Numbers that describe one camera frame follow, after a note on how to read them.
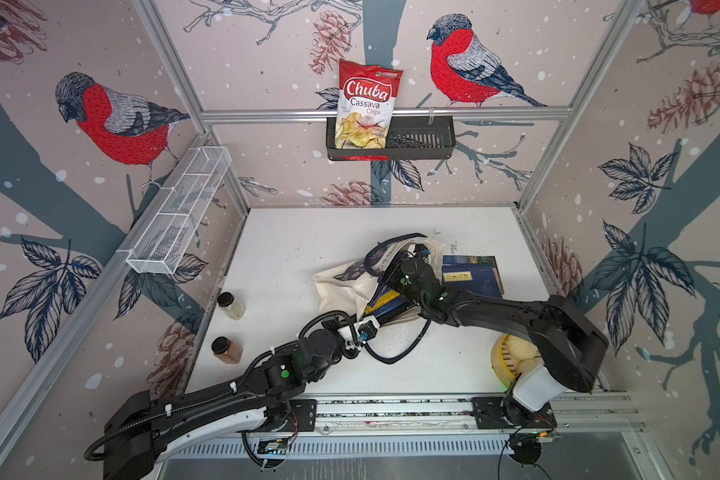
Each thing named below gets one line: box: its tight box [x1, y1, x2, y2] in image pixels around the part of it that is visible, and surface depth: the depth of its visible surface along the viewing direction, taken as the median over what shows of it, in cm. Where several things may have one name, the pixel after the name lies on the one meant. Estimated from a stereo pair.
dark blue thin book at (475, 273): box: [442, 255, 504, 298], surface depth 97 cm
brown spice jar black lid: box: [211, 336, 243, 364], surface depth 79 cm
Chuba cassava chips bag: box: [330, 59, 403, 161], surface depth 86 cm
